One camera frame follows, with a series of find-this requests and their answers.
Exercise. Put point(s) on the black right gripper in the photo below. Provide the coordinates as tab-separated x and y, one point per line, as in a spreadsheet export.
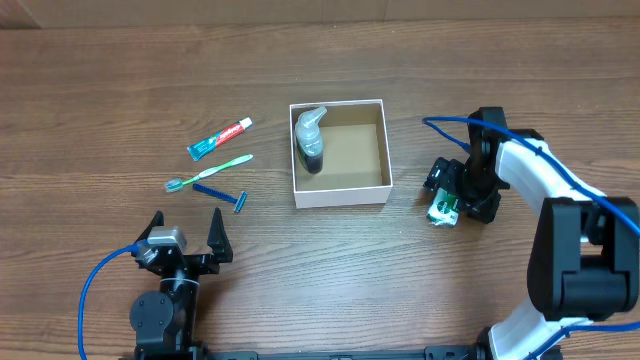
451	179

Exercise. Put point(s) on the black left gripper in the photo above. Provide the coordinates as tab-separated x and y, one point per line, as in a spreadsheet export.
191	261

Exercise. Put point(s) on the green white soap packet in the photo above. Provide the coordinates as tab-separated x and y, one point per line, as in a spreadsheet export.
444	209

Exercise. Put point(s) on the green white toothbrush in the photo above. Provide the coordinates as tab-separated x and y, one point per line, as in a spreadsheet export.
177	184

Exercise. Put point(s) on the blue disposable razor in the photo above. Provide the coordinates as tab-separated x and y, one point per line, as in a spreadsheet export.
238	202

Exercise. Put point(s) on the red teal toothpaste tube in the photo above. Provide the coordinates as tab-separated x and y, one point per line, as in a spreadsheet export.
208	145

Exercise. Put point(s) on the clear pump bottle dark liquid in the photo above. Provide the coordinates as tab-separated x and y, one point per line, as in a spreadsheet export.
309	140

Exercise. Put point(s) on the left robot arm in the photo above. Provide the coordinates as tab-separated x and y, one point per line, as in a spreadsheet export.
164	320

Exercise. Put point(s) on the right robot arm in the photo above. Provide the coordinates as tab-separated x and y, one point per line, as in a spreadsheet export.
584	262

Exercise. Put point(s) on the white cardboard box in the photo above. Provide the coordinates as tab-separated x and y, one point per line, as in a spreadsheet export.
356	159

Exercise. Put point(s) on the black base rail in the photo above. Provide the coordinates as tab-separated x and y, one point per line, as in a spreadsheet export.
340	356

